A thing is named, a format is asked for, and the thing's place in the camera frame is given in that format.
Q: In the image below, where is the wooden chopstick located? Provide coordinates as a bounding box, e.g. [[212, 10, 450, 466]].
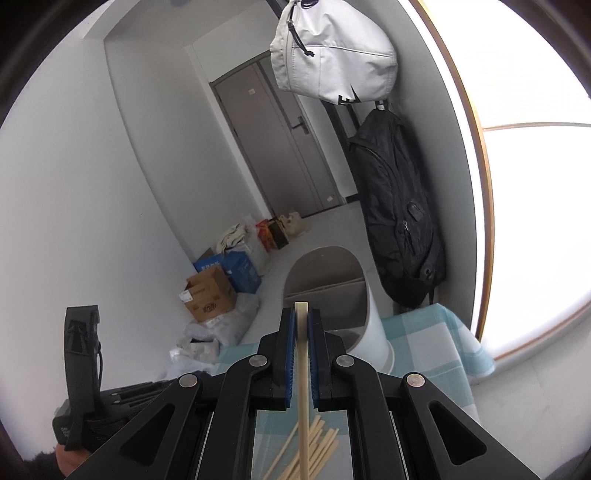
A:
[[262, 424, 298, 480], [288, 425, 325, 479], [310, 440, 339, 480], [294, 302, 310, 480], [279, 414, 325, 480], [299, 428, 339, 479]]

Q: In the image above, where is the person's left hand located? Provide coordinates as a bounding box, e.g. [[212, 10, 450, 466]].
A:
[[54, 444, 90, 477]]

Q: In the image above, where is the grey plastic parcel bag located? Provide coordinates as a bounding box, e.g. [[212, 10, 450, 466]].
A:
[[169, 293, 260, 365]]

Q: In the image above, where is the teal checkered tablecloth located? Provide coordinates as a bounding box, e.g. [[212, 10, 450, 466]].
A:
[[214, 302, 498, 480]]

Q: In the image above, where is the brown cardboard box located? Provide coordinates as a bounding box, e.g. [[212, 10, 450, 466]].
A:
[[178, 265, 236, 322]]

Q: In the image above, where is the blue cardboard box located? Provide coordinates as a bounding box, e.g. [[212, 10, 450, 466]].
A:
[[193, 250, 262, 294]]

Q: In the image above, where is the white utensil holder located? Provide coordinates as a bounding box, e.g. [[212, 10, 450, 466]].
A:
[[283, 246, 394, 374]]

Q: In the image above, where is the cream cloth bundle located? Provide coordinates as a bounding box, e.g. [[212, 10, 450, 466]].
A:
[[216, 223, 253, 254]]

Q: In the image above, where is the red and black bag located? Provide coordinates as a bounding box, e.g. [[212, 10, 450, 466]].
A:
[[256, 217, 290, 252]]

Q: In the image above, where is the black backpack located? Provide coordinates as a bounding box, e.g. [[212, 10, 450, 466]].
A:
[[349, 109, 447, 309]]

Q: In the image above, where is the beige tote bag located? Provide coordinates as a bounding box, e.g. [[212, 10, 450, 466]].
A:
[[280, 212, 307, 239]]

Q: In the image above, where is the grey door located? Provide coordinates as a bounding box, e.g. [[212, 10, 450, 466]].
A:
[[211, 53, 342, 218]]

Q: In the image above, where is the white sling bag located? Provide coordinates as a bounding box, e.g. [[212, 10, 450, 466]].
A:
[[270, 1, 398, 105]]

